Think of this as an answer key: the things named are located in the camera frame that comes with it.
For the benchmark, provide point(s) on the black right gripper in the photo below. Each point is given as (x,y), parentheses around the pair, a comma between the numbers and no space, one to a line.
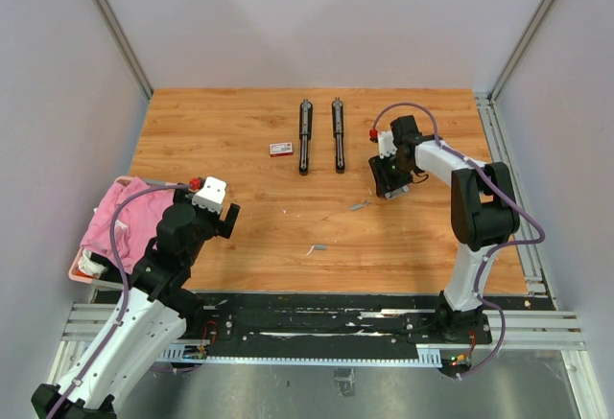
(383,181)

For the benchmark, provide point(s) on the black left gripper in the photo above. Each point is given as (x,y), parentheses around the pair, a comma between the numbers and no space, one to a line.
(220,227)

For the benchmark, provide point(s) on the black stapler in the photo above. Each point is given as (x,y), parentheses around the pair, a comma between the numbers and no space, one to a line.
(338,133)
(305,135)

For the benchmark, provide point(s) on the small white staple tray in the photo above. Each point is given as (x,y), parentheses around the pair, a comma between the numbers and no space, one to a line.
(396,193)

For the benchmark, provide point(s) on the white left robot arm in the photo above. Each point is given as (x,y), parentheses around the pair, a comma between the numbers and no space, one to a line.
(154,308)

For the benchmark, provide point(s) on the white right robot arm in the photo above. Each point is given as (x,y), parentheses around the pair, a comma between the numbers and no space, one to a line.
(481,214)

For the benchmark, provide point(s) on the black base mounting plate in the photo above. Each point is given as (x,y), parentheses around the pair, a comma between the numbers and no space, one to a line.
(324,326)

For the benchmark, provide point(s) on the red white staple box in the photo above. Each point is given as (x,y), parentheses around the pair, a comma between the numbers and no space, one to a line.
(281,149)

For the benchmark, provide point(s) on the pink cloth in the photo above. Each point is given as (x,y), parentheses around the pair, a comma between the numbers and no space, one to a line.
(135,225)

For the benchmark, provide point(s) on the pink plastic basket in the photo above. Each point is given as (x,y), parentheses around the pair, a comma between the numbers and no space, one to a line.
(92,265)

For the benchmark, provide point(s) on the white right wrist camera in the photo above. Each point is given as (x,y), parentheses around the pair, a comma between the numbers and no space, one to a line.
(386,147)

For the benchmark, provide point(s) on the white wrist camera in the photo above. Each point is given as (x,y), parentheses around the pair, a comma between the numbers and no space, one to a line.
(211,195)
(386,147)

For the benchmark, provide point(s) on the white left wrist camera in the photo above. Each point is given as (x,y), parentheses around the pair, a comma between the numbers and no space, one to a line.
(211,195)

